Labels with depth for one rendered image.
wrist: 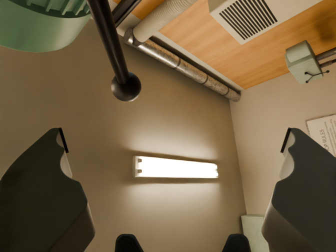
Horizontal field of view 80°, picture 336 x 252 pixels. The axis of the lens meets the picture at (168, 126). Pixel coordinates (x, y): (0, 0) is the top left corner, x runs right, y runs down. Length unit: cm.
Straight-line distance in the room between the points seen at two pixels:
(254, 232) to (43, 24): 301
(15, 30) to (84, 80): 154
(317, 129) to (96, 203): 264
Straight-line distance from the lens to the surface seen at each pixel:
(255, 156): 329
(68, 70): 181
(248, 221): 309
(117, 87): 23
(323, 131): 310
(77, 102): 172
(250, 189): 333
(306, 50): 227
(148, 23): 198
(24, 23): 29
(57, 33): 30
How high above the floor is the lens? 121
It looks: 42 degrees up
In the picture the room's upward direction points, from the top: 110 degrees counter-clockwise
